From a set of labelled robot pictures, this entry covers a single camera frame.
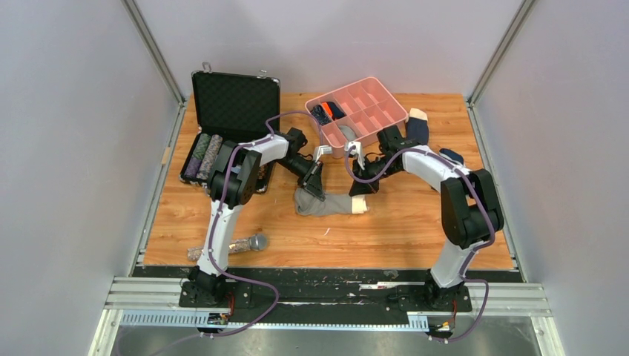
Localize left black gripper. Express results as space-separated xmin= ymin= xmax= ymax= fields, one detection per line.
xmin=274 ymin=155 xmax=324 ymax=201

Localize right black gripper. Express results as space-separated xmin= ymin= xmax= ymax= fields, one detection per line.
xmin=349 ymin=156 xmax=400 ymax=197

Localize grey underwear white waistband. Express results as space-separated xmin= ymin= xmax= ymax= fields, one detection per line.
xmin=294 ymin=188 xmax=369 ymax=217

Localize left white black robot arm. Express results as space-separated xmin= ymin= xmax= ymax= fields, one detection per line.
xmin=180 ymin=128 xmax=326 ymax=308

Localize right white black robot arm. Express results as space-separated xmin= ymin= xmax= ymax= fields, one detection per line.
xmin=345 ymin=126 xmax=504 ymax=310

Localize rolled grey underwear in tray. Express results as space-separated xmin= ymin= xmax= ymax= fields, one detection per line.
xmin=338 ymin=125 xmax=358 ymax=142

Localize navy blue underwear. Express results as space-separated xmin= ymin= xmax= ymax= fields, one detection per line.
xmin=439 ymin=148 xmax=465 ymax=166

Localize rolled navy underwear in tray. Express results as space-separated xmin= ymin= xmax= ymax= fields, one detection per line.
xmin=326 ymin=102 xmax=346 ymax=120

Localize rolled dark patterned underwear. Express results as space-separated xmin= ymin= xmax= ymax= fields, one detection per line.
xmin=310 ymin=105 xmax=332 ymax=126

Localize rolled orange underwear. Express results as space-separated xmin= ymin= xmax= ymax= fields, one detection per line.
xmin=320 ymin=102 xmax=335 ymax=121

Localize navy sock cream toe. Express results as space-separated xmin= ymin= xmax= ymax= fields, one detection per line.
xmin=406 ymin=108 xmax=429 ymax=145

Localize pink compartment organizer tray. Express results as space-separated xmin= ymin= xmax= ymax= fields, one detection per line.
xmin=305 ymin=76 xmax=409 ymax=159

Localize black poker chip case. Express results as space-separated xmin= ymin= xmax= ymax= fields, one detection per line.
xmin=179 ymin=62 xmax=280 ymax=188

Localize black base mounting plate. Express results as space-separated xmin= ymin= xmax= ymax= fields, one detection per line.
xmin=192 ymin=267 xmax=472 ymax=325

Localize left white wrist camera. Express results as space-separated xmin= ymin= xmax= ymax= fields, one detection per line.
xmin=313 ymin=145 xmax=333 ymax=162

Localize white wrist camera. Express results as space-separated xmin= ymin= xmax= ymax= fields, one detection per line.
xmin=313 ymin=145 xmax=333 ymax=162
xmin=344 ymin=141 xmax=366 ymax=170

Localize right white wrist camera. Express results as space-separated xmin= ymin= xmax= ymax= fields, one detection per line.
xmin=344 ymin=141 xmax=366 ymax=170

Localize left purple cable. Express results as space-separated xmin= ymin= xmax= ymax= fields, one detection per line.
xmin=206 ymin=111 xmax=326 ymax=340

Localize purple cable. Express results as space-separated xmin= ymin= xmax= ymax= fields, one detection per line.
xmin=206 ymin=111 xmax=326 ymax=340
xmin=343 ymin=147 xmax=497 ymax=343

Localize glitter handle microphone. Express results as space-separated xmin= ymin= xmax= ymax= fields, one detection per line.
xmin=187 ymin=234 xmax=269 ymax=261

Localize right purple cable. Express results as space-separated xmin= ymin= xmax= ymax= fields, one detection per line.
xmin=343 ymin=147 xmax=497 ymax=343

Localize aluminium frame rail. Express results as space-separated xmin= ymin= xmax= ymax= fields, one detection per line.
xmin=90 ymin=277 xmax=564 ymax=355

